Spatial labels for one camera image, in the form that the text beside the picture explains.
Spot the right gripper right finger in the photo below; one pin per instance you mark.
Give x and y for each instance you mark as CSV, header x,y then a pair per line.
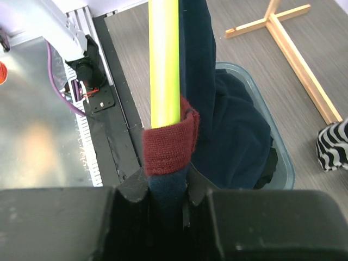
x,y
262,224

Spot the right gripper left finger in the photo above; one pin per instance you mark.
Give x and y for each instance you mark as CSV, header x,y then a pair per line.
x,y
105,223

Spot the navy maroon tank top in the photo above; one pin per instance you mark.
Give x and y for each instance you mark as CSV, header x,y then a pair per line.
x,y
220,133

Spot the striped black white tank top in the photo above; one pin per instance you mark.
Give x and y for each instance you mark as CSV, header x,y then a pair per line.
x,y
331,146

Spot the neon yellow hanger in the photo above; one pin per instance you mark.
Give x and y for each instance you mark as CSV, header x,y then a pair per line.
x,y
163,18

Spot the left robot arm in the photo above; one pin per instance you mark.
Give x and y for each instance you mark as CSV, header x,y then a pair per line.
x,y
79,50

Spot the blue plastic tub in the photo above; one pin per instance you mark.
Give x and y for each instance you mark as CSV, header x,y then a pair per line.
x,y
284,175

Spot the wooden clothes rack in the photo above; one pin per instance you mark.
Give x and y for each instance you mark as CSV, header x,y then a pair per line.
x,y
272,21

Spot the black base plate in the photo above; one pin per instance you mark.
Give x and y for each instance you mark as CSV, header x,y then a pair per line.
x,y
115,131

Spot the white slotted cable duct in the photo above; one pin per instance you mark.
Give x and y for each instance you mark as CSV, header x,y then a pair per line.
x,y
88,152

